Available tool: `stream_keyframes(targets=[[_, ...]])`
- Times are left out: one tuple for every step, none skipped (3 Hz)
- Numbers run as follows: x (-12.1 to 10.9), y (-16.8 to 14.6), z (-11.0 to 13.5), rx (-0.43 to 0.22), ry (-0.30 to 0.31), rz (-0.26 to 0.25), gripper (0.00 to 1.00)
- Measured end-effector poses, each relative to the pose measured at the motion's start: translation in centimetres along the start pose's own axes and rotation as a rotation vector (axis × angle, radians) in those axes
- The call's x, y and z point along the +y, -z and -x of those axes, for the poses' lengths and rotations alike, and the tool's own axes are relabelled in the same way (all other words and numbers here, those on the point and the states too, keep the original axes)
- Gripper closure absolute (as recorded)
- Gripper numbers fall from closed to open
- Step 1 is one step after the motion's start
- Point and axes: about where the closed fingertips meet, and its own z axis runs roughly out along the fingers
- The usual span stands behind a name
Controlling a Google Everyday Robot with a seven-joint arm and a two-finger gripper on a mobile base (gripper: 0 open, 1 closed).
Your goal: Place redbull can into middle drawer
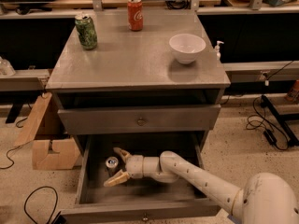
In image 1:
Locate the small white pump bottle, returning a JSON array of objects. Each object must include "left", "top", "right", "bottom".
[{"left": 214, "top": 40, "right": 224, "bottom": 61}]

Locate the black cable with adapter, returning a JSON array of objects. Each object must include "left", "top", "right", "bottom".
[{"left": 245, "top": 95, "right": 292, "bottom": 151}]

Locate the silver blue redbull can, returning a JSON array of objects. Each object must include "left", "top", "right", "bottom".
[{"left": 106, "top": 156, "right": 119, "bottom": 176}]

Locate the orange soda can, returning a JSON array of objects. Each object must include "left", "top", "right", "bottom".
[{"left": 127, "top": 0, "right": 143, "bottom": 31}]

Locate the closed grey top drawer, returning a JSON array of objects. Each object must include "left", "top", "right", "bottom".
[{"left": 58, "top": 105, "right": 221, "bottom": 135}]

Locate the light wooden block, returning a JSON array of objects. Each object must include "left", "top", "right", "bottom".
[{"left": 32, "top": 138, "right": 81, "bottom": 171}]

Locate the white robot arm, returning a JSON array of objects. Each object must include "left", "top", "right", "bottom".
[{"left": 104, "top": 147, "right": 299, "bottom": 224}]

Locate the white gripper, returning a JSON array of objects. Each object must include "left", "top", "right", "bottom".
[{"left": 104, "top": 147, "right": 144, "bottom": 187}]

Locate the open grey middle drawer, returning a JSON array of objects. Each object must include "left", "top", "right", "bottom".
[{"left": 61, "top": 133, "right": 220, "bottom": 224}]

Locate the white ceramic bowl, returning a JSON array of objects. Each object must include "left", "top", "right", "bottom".
[{"left": 169, "top": 34, "right": 206, "bottom": 64}]

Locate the green patterned can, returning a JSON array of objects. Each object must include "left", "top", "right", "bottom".
[{"left": 75, "top": 14, "right": 97, "bottom": 49}]

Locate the orange bottle at right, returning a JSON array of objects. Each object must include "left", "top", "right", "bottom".
[{"left": 286, "top": 80, "right": 299, "bottom": 103}]

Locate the grey wooden drawer cabinet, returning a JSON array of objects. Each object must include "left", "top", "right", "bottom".
[{"left": 45, "top": 8, "right": 232, "bottom": 224}]

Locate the light wooden board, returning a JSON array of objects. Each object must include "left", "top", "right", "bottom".
[{"left": 14, "top": 92, "right": 52, "bottom": 147}]

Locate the clear plastic object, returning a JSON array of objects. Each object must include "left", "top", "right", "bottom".
[{"left": 0, "top": 57, "right": 16, "bottom": 77}]

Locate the black floor cable left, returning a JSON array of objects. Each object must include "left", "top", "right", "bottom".
[{"left": 23, "top": 186, "right": 64, "bottom": 224}]

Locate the thin black cable left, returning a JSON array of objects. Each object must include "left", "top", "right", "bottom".
[{"left": 0, "top": 117, "right": 29, "bottom": 171}]

